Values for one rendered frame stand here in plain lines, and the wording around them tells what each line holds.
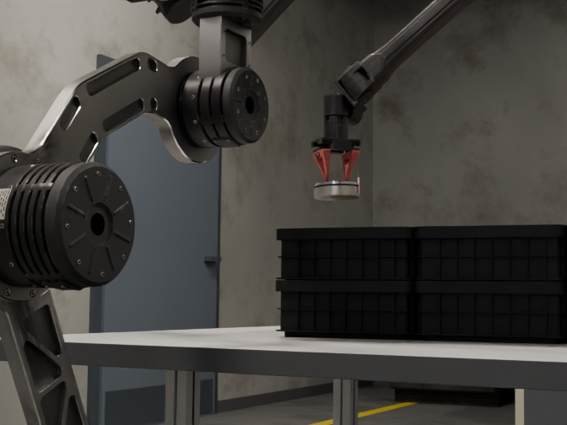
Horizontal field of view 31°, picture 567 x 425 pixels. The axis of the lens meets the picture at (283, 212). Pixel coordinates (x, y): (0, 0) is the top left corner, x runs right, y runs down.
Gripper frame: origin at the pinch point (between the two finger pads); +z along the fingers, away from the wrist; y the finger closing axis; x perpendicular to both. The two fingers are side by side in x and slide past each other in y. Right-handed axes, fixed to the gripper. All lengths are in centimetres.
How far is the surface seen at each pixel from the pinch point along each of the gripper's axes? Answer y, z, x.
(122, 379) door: -12, 63, -378
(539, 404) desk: -149, 66, -154
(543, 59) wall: -394, -195, -522
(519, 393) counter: -243, 74, -327
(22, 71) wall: 53, -100, -316
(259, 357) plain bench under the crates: 37, 38, 60
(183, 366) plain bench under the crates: 47, 40, 50
